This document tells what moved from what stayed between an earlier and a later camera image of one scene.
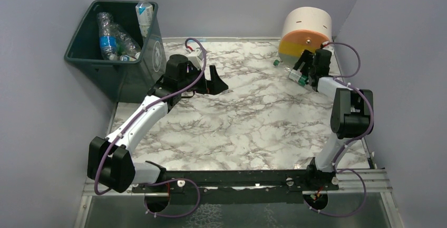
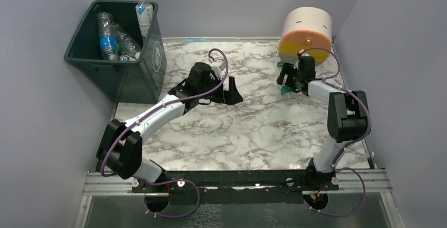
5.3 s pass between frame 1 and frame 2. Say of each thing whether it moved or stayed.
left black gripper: moved
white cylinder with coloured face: stayed
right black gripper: moved
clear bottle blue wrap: stayed
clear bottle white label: stayed
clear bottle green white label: moved
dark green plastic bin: stayed
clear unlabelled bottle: stayed
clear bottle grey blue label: stayed
